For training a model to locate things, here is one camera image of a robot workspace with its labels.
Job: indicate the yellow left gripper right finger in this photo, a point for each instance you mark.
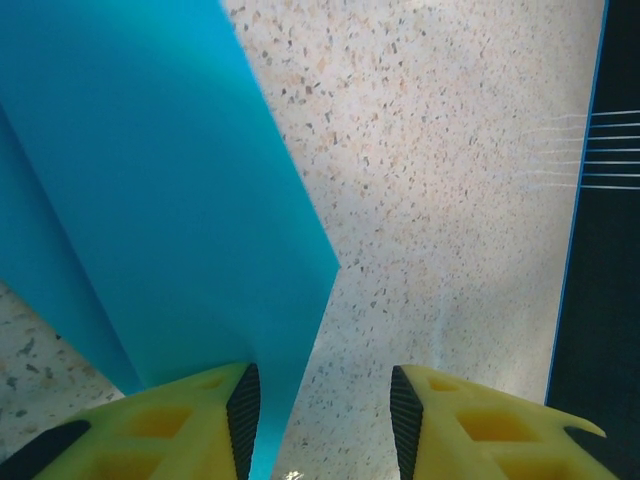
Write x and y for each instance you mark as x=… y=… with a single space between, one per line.
x=490 y=440

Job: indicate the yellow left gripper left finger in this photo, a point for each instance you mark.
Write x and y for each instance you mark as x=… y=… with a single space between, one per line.
x=150 y=435

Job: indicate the blue table edge strip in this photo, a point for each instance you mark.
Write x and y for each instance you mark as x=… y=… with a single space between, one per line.
x=562 y=300

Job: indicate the blue circuit print side panel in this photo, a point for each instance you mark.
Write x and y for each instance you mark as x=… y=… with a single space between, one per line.
x=615 y=275

